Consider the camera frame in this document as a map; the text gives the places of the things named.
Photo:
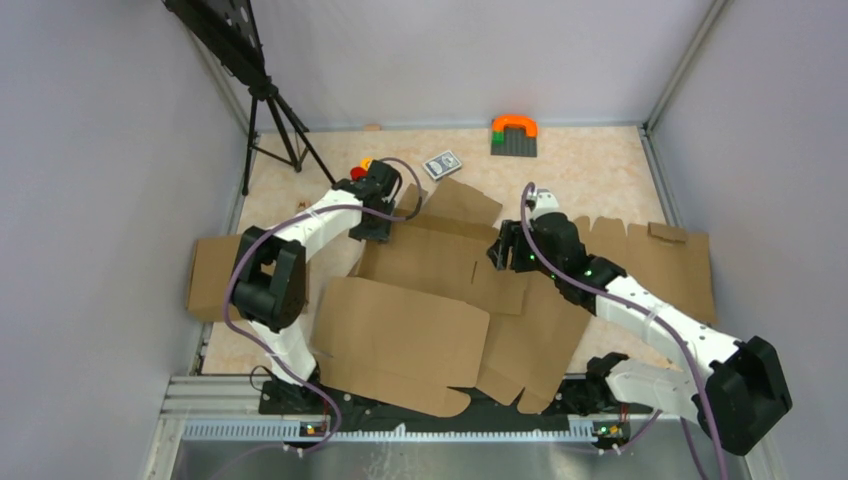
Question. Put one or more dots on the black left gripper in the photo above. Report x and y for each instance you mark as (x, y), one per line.
(379, 234)

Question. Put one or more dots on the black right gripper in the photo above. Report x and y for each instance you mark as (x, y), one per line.
(512, 234)

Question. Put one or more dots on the large cardboard box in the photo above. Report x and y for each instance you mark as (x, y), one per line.
(425, 318)

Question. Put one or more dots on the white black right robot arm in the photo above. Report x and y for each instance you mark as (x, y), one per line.
(734, 390)

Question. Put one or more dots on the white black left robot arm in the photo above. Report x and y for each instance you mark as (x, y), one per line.
(335, 213)

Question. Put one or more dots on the folded brown cardboard box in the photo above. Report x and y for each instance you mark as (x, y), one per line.
(208, 278)

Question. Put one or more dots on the small red toy piece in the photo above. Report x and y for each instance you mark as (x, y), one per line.
(360, 171)

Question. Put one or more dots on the flat cardboard blank underneath left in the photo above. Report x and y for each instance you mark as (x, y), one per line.
(455, 208)

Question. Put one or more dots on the orange green grey toy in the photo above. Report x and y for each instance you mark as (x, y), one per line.
(515, 136)

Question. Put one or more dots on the flat cardboard blank at right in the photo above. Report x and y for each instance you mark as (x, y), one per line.
(671, 262)

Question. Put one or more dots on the black tripod stand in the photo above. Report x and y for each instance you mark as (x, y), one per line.
(229, 30)

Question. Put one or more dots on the aluminium frame rail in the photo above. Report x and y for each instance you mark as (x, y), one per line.
(210, 428)

